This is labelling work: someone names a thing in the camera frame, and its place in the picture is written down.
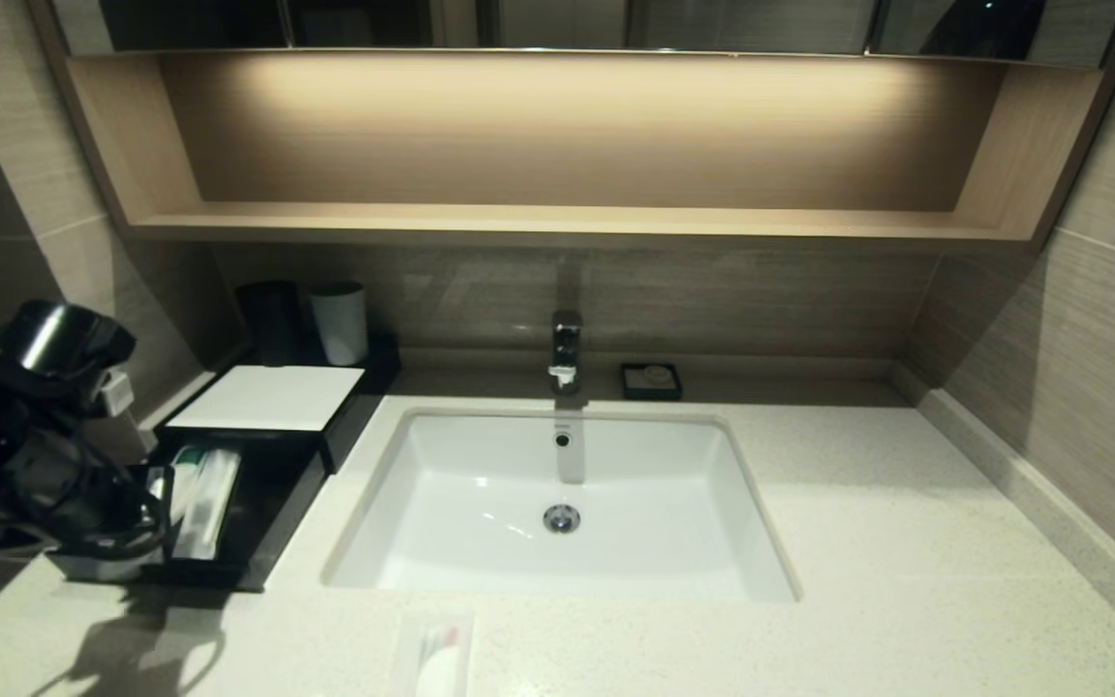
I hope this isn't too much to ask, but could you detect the toothbrush with green label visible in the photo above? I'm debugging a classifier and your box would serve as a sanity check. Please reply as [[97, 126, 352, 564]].
[[166, 443, 208, 533]]

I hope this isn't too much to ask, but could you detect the chrome faucet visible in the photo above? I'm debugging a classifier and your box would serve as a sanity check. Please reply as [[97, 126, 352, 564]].
[[548, 310, 586, 398]]

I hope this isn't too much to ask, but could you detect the white sink basin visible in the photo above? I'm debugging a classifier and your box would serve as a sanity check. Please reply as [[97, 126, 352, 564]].
[[320, 407, 800, 604]]

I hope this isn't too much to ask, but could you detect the toothbrush with wooden handle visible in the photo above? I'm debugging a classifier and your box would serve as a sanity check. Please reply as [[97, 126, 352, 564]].
[[173, 448, 243, 561]]

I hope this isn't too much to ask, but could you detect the wooden wall shelf niche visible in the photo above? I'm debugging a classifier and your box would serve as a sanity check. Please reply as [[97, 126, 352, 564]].
[[69, 53, 1105, 248]]

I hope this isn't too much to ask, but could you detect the white cup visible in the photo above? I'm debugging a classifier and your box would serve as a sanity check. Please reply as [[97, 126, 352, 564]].
[[309, 282, 370, 367]]

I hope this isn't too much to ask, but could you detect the mirror cabinet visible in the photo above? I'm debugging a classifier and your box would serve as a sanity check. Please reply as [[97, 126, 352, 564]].
[[35, 0, 1115, 61]]

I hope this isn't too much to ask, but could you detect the black soap dish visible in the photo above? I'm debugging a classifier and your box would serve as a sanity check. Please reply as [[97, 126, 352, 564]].
[[619, 363, 682, 402]]

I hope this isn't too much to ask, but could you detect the clear packet with red item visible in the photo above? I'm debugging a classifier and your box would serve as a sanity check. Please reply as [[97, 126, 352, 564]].
[[393, 608, 476, 697]]

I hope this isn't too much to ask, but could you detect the black cup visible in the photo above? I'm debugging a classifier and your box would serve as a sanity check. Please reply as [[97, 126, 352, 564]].
[[235, 281, 304, 368]]

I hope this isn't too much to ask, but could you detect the black box drawer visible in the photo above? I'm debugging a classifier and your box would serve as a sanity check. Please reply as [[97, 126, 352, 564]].
[[49, 431, 328, 592]]

